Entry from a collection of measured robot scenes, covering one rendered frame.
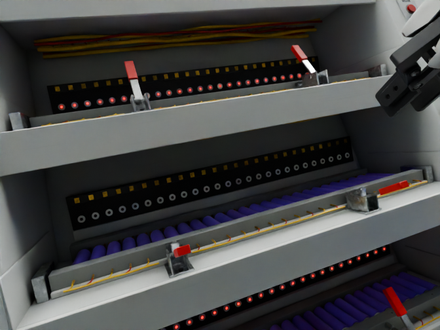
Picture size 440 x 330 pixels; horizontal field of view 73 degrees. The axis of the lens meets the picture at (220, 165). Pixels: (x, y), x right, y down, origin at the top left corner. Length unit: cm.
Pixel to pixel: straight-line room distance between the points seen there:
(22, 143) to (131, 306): 21
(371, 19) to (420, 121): 21
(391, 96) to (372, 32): 33
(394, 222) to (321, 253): 12
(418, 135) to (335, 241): 28
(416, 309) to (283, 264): 25
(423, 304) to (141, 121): 48
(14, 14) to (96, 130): 18
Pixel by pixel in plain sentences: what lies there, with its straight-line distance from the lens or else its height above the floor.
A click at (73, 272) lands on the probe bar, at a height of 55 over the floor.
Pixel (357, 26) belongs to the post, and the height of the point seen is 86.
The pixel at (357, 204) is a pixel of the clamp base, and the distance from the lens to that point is 46.
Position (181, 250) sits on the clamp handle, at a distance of 28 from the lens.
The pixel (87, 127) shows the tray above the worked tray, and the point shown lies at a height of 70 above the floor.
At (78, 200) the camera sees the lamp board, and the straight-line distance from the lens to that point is 51.
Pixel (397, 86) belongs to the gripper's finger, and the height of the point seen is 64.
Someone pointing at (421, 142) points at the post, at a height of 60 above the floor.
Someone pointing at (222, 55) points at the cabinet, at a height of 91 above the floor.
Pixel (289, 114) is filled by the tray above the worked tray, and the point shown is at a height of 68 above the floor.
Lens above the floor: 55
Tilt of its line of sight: 12 degrees up
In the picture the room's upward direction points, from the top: 16 degrees counter-clockwise
